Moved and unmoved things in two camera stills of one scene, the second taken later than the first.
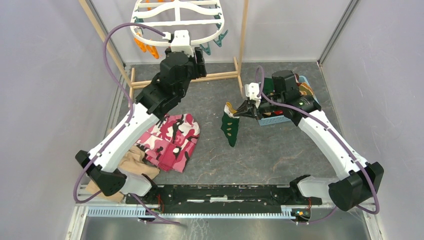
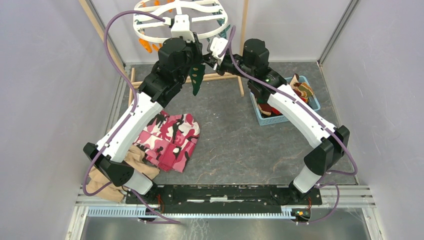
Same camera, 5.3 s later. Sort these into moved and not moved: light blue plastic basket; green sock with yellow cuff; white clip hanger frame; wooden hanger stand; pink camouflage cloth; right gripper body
Moved: white clip hanger frame; right gripper body; green sock with yellow cuff
Not moved: wooden hanger stand; light blue plastic basket; pink camouflage cloth
